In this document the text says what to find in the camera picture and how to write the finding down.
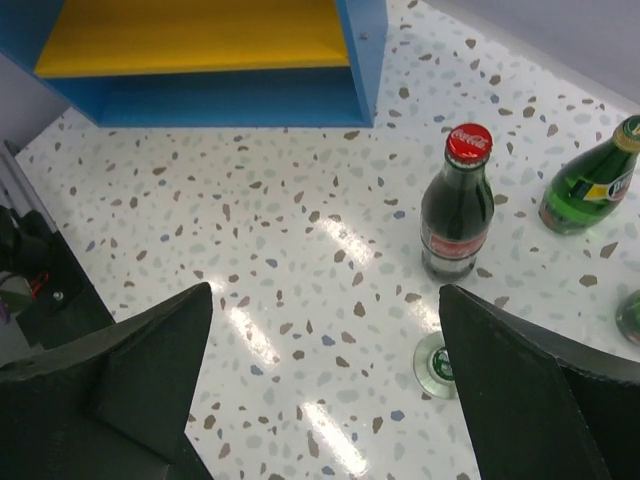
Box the aluminium rail frame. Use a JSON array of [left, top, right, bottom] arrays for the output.
[[1, 141, 57, 233]]

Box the cola bottle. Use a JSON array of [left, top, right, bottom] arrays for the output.
[[420, 123, 494, 283]]

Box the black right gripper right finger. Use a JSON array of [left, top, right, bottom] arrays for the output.
[[439, 284, 639, 479]]

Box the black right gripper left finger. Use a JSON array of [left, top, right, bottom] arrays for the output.
[[1, 283, 213, 479]]

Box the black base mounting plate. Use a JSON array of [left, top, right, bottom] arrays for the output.
[[1, 206, 115, 350]]

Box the clear soda bottle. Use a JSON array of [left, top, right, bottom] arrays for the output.
[[413, 331, 457, 400]]

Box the green glass bottle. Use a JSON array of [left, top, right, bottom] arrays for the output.
[[539, 115, 639, 235], [615, 290, 640, 346]]

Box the blue shelf with coloured boards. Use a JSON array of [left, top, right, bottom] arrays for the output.
[[1, 0, 388, 128]]

